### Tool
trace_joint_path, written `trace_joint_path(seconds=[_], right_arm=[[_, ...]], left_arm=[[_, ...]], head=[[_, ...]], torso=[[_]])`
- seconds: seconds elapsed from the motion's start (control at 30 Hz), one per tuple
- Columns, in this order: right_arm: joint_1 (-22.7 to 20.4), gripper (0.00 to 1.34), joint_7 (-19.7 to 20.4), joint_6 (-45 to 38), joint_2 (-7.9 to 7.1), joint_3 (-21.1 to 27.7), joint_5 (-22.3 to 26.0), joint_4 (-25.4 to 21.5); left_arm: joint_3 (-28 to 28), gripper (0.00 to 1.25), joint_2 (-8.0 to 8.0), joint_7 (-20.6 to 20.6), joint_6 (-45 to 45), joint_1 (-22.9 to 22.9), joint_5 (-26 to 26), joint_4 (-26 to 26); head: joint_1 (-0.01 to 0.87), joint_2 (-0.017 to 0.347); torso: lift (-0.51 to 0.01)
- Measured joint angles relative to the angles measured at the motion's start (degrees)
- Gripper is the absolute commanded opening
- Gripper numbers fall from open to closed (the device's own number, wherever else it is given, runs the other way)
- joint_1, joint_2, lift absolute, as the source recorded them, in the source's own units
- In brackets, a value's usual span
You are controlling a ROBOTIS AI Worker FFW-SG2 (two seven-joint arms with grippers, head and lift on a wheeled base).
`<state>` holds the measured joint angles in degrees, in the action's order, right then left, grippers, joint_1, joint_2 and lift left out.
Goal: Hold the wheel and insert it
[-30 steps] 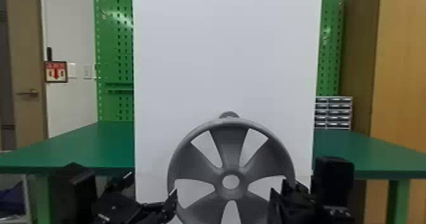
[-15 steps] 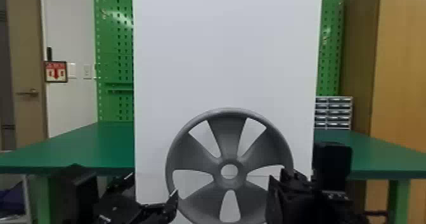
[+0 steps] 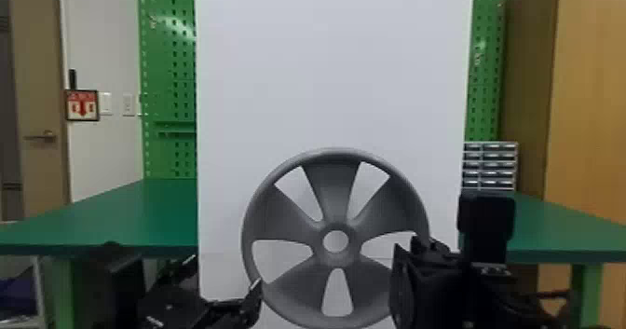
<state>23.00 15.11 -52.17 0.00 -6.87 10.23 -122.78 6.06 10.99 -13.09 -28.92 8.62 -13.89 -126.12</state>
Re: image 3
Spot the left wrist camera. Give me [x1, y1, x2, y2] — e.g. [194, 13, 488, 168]
[74, 241, 146, 329]

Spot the grey wheel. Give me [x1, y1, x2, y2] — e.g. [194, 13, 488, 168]
[239, 146, 432, 329]

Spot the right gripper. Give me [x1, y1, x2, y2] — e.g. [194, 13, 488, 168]
[388, 235, 519, 329]

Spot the red wall sign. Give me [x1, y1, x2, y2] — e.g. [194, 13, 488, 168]
[64, 89, 101, 123]

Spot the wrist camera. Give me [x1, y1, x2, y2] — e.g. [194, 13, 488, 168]
[74, 241, 146, 329]
[456, 189, 517, 266]

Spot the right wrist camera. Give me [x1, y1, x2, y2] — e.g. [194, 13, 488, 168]
[456, 189, 517, 266]

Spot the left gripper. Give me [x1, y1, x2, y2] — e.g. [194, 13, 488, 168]
[195, 277, 265, 329]

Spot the brown door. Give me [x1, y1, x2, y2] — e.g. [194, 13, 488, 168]
[8, 0, 71, 219]

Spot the metal door handle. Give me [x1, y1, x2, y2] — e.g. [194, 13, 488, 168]
[23, 130, 58, 144]

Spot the white drawer cabinet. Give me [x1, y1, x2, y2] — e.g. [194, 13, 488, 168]
[461, 140, 519, 193]

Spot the white panel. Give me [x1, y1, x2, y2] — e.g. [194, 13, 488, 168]
[194, 0, 475, 329]

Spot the brown wooden cupboard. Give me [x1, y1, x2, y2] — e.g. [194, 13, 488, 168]
[500, 0, 626, 329]

